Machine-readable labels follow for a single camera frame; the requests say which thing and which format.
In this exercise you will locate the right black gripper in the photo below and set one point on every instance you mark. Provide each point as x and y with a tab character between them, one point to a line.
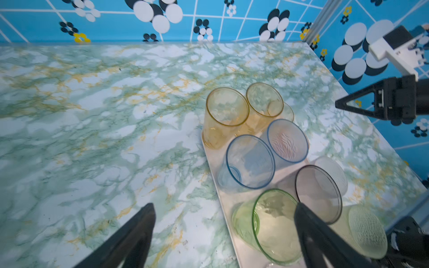
402	99

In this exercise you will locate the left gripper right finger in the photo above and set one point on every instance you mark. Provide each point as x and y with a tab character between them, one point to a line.
322	247

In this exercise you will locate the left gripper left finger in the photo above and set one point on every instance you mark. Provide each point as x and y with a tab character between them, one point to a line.
129	246

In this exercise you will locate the green frosted glass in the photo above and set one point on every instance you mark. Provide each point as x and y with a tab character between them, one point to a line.
363	231

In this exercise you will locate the grey smoky tall glass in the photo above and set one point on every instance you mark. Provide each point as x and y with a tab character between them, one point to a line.
314	187

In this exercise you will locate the green clear glass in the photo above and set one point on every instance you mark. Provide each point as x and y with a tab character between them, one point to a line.
266	223

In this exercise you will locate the white frosted glass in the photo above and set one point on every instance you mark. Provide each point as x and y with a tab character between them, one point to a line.
334	170

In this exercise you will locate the blue frosted tall glass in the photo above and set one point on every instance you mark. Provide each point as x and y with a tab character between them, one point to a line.
287	142

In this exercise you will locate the amber tall glass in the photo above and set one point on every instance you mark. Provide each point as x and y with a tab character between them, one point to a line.
265	105
226	110

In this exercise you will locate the blue clear faceted glass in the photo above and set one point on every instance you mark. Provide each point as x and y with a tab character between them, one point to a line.
248	165

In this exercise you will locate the small yellow glass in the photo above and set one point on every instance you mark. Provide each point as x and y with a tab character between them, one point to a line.
287	112

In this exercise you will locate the beige plastic tray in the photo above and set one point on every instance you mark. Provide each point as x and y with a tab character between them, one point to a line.
247	256

